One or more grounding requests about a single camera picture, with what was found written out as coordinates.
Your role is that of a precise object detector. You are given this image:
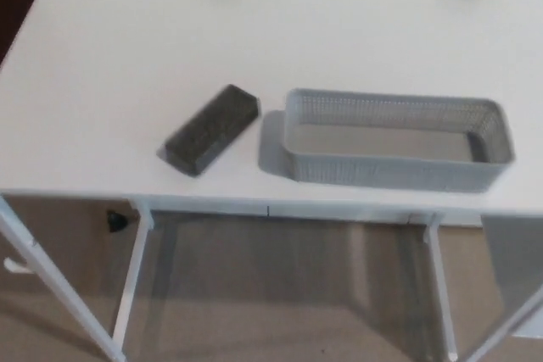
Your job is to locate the dark brown wooden panel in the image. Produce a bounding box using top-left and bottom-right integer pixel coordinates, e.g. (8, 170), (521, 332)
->
(0, 0), (37, 67)

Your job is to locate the white desk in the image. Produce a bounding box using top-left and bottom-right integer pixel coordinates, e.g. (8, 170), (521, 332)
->
(0, 0), (543, 362)

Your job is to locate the dark grey felt board eraser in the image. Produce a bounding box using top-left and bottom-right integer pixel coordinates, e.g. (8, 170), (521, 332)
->
(157, 83), (261, 178)

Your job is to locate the grey perforated plastic basket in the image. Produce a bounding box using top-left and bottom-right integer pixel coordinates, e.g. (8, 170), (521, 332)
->
(281, 87), (517, 194)

